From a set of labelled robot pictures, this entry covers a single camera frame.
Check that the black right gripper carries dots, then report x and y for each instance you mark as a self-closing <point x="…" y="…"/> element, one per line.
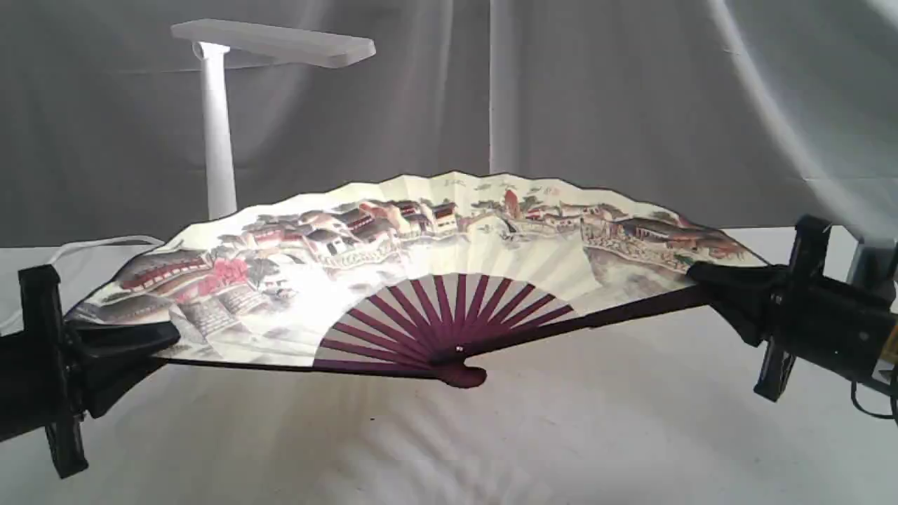
<point x="804" y="314"/>

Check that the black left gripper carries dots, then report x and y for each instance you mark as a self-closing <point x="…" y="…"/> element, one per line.
<point x="36" y="389"/>

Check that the painted paper folding fan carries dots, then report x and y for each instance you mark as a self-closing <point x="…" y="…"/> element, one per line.
<point x="382" y="278"/>

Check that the white desk lamp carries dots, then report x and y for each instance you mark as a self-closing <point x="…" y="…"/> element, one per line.
<point x="211" y="40"/>

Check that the grey backdrop curtain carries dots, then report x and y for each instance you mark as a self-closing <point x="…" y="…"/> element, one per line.
<point x="734" y="113"/>

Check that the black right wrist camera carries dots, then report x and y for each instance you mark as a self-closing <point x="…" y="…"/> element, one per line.
<point x="873" y="267"/>

